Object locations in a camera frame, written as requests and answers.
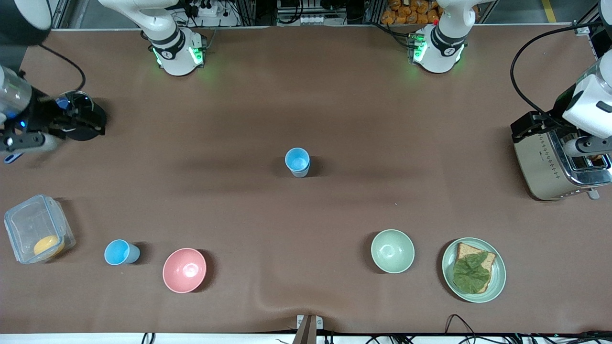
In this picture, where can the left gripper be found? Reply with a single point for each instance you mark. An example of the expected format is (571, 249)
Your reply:
(562, 103)

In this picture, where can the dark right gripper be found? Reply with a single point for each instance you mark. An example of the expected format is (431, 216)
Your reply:
(42, 116)

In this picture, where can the bright blue plastic cup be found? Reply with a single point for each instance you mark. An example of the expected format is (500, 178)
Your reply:
(297, 160)
(118, 252)

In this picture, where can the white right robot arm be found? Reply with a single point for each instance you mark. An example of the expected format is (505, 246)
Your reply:
(172, 48)

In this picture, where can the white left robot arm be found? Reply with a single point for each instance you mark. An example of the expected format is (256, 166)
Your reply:
(442, 48)

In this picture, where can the glass lid with blue knob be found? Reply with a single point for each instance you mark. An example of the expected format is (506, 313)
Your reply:
(76, 101)

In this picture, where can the beige and chrome toaster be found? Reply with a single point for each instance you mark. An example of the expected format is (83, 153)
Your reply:
(538, 165)

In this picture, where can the clear plastic storage container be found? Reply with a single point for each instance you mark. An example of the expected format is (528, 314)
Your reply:
(26, 224)

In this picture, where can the orange round food piece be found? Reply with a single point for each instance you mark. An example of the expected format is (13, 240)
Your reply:
(49, 246)

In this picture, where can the brown bread slice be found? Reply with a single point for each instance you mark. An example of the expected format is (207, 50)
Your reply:
(471, 249)

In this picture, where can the pale green plate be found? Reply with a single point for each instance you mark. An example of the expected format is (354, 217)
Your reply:
(498, 277)

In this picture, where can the green lettuce leaf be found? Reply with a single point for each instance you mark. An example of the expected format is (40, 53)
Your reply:
(471, 273)

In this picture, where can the white power strip with plugs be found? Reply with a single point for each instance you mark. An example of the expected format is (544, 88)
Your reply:
(203, 9)

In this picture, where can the orange packaged snacks pile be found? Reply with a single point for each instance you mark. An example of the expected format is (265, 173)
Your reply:
(411, 13)

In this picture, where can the pink bowl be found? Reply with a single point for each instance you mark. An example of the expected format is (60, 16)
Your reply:
(184, 270)

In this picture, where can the pale green bowl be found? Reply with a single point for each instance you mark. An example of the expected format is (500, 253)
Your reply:
(393, 251)

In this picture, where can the white multi-socket strip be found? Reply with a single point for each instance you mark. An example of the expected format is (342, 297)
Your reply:
(311, 20)

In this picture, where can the aluminium frame profile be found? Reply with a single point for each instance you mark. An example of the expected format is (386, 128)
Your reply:
(62, 14)
(584, 27)

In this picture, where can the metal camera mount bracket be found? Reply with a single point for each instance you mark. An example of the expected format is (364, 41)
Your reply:
(307, 329)

